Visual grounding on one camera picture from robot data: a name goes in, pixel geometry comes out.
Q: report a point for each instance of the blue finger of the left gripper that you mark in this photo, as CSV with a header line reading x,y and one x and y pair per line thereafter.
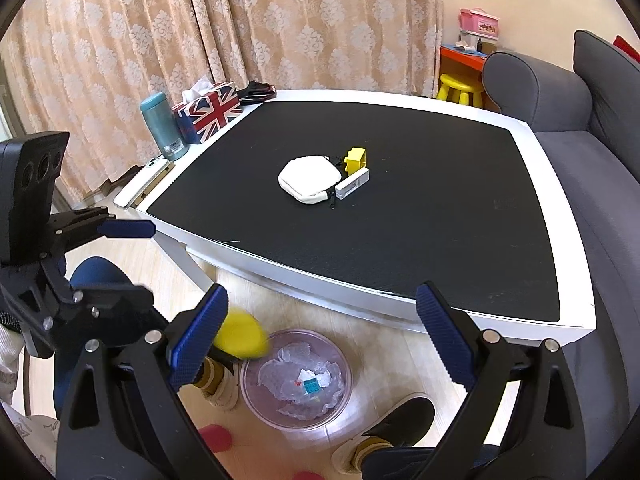
x,y
112,307
122,228

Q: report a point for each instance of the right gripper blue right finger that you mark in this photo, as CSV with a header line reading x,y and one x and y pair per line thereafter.
x,y
449,341

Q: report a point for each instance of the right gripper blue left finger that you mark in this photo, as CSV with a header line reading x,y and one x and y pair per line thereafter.
x,y
192,333

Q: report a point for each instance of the teal small box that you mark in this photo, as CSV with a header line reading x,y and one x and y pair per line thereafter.
x,y
312,386

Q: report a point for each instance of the white zip pouch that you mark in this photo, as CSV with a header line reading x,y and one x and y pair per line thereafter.
x,y
308,179

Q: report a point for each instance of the white rectangular bar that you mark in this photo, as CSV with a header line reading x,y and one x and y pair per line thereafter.
x,y
350,184

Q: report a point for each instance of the yellow toy brick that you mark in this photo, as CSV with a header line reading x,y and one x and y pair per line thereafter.
x,y
354,160

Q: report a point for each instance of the yellow black zip case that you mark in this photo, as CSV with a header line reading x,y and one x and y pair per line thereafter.
x,y
241,336

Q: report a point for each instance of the pink trash bin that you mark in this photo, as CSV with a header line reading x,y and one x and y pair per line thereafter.
x,y
272,387

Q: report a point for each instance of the white smartphone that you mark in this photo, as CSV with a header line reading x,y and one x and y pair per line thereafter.
x,y
143,182

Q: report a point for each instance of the teal thermos bottle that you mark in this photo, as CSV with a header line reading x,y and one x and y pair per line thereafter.
x,y
159,118

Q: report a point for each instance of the right black shoe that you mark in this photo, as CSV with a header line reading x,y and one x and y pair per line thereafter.
x,y
403,426

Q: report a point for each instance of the union jack tissue box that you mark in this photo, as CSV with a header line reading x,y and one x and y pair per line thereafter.
x,y
205,109

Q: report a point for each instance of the black table mat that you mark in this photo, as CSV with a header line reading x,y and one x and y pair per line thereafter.
x,y
449,201

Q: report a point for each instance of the beige patterned curtain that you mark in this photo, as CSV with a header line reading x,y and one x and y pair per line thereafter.
x,y
84,66

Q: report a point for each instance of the yellow plastic stool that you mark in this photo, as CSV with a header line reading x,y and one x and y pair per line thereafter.
x,y
461,89

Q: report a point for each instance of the grey sofa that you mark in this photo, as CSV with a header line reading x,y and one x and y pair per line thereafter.
x,y
587,121

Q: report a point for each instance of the red kids desk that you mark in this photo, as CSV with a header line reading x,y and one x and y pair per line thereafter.
x,y
453,61

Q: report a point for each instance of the pink storage box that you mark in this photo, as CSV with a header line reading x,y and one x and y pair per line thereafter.
x,y
476,21

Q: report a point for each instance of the red cushion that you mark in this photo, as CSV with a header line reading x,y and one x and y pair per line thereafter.
x,y
625,46

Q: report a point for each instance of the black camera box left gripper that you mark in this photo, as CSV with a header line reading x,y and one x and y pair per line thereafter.
x,y
29,168

